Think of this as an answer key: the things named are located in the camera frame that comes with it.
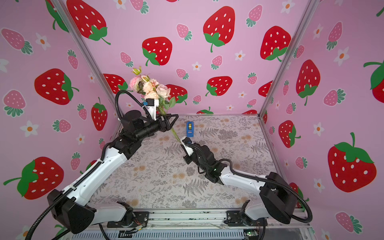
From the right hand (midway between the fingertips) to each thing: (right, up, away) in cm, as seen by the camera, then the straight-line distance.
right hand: (181, 146), depth 76 cm
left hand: (-1, +15, -8) cm, 17 cm away
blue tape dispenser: (+3, +9, +32) cm, 33 cm away
